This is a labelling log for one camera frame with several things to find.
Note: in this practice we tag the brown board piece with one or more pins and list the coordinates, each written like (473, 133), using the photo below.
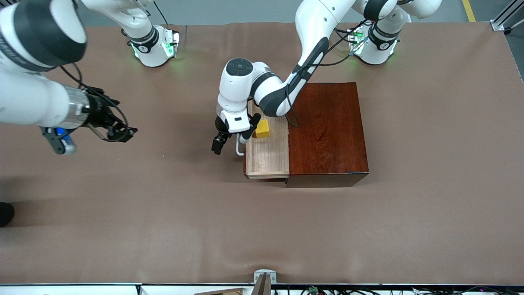
(221, 292)

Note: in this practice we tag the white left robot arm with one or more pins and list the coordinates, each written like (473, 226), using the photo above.
(315, 24)

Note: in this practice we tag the aluminium frame profile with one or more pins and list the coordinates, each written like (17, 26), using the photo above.
(505, 16)

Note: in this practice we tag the grey metal mount bracket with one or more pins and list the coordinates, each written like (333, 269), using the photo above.
(264, 280)

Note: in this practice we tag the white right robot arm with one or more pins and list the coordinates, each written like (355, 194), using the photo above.
(32, 98)

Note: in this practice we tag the brown table cover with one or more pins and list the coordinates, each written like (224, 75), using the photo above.
(204, 205)

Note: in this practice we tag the dark brown wooden cabinet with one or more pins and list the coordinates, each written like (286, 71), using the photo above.
(327, 139)

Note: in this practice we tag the yellow wooden block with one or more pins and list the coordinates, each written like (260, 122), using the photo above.
(263, 130)

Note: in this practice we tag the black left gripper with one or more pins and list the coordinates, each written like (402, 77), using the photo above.
(221, 129)

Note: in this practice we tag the black round object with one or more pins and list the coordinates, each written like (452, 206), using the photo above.
(5, 214)

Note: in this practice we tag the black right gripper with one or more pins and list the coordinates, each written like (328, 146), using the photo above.
(97, 113)

